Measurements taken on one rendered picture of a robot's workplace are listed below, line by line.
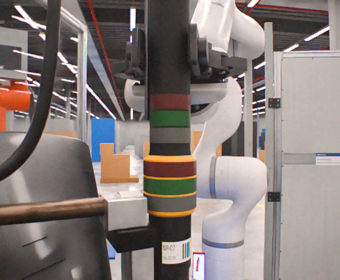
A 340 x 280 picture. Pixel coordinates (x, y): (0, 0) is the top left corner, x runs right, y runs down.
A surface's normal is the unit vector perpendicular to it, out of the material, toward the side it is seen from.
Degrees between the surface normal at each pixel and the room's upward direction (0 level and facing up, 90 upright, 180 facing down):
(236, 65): 90
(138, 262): 90
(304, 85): 90
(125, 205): 90
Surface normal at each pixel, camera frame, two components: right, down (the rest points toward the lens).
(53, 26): 0.43, 0.01
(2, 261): 0.24, -0.69
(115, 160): 0.16, 0.01
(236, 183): -0.33, 0.12
